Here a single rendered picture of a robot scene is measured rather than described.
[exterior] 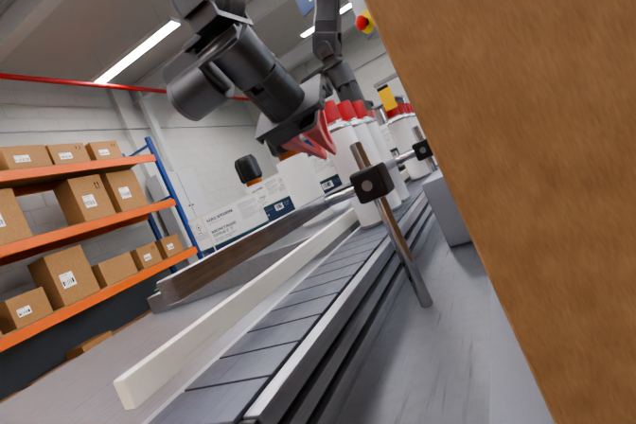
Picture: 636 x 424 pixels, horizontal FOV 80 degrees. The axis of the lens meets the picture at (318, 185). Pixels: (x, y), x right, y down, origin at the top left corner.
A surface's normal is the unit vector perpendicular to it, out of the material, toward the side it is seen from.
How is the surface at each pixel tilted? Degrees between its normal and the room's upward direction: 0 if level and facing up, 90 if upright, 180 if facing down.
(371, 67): 90
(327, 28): 102
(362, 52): 90
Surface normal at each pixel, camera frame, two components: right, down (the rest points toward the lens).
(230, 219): 0.22, -0.10
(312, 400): 0.81, -0.36
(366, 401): -0.41, -0.91
